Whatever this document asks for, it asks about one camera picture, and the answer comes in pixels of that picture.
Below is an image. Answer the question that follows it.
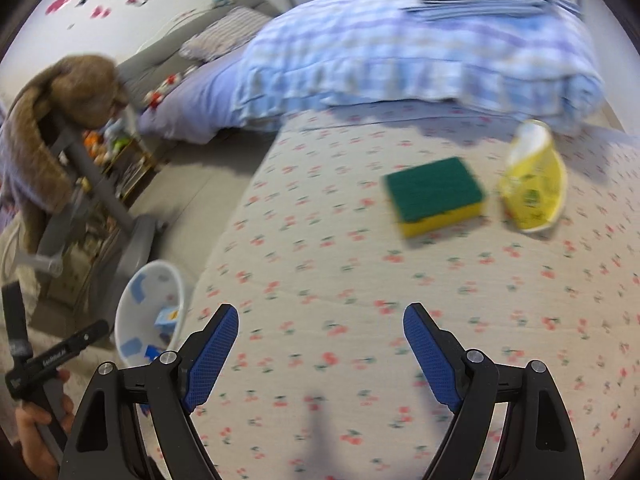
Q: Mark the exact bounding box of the white plastic bin blue print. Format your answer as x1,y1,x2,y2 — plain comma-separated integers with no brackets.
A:
115,260,188,368

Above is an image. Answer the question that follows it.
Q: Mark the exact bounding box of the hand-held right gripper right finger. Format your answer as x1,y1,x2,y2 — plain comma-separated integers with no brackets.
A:
403,302,586,480

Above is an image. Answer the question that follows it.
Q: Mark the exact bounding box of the plaid pillow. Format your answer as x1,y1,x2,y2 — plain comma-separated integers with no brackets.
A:
179,6,273,63

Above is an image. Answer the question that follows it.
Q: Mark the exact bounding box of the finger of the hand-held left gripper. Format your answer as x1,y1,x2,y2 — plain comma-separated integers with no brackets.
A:
60,319,110,357

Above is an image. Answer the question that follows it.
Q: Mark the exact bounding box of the wooden toy shelf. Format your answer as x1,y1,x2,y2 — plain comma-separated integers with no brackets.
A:
82,117,158,201

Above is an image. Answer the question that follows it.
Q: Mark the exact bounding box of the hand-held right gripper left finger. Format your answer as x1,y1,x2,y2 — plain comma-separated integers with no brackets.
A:
59,303,240,480

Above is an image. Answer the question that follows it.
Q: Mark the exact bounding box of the green yellow sponge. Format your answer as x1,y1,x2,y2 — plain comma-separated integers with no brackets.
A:
382,156,488,241

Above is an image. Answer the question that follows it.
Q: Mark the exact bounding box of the brown plush coat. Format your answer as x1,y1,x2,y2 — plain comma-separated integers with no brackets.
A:
0,55,133,256

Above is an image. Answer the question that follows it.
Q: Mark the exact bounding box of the person's left hand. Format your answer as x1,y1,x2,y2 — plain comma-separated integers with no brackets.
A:
14,367,76,480

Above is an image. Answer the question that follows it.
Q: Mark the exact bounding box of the grey chair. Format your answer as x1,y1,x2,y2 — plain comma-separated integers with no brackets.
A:
20,110,166,311

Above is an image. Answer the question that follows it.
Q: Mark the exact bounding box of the yellow paper cup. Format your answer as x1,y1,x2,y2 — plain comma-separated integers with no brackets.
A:
498,119,568,233

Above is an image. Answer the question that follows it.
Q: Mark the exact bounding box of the cherry print bed sheet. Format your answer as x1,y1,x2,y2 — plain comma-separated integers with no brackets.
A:
145,97,640,480

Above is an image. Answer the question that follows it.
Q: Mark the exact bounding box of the purple bed sheet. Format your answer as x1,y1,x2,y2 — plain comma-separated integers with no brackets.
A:
137,52,281,143

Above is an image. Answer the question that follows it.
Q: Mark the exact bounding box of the red white plush toy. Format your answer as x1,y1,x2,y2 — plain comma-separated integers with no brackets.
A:
145,74,186,108

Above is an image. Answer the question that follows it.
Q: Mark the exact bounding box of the blue plaid quilt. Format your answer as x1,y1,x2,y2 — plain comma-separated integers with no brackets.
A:
234,0,606,136

